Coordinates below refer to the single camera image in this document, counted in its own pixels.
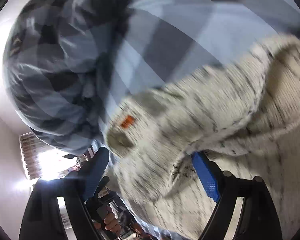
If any blue grey checkered pillow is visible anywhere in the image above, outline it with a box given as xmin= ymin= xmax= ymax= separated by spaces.
xmin=3 ymin=0 xmax=129 ymax=155

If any person's left hand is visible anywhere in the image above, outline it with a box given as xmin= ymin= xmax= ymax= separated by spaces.
xmin=103 ymin=209 xmax=121 ymax=236

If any blue grey checkered bedsheet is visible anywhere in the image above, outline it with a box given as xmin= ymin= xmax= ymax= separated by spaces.
xmin=90 ymin=0 xmax=300 ymax=165

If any cream fuzzy checked garment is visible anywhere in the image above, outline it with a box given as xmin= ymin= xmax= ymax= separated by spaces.
xmin=106 ymin=35 xmax=300 ymax=239

